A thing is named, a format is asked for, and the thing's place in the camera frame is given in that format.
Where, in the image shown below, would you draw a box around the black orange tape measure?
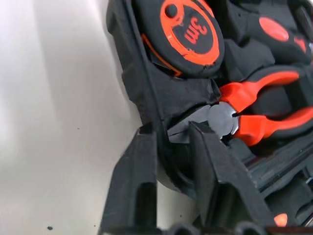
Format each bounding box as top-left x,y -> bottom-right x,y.
132,0 -> 226,79

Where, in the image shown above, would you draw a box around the claw hammer black orange handle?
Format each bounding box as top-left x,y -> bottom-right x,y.
244,7 -> 313,68

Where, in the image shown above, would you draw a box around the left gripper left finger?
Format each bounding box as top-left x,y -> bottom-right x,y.
101,132 -> 159,231

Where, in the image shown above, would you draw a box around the orange handled pliers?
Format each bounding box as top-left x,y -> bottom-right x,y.
167,70 -> 313,148

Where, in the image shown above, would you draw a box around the black tool case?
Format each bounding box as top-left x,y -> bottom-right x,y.
106,0 -> 313,235

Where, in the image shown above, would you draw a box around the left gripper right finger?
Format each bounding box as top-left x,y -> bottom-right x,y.
189,121 -> 275,228

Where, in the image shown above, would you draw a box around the black orange screwdriver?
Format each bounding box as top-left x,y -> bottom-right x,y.
273,212 -> 289,228

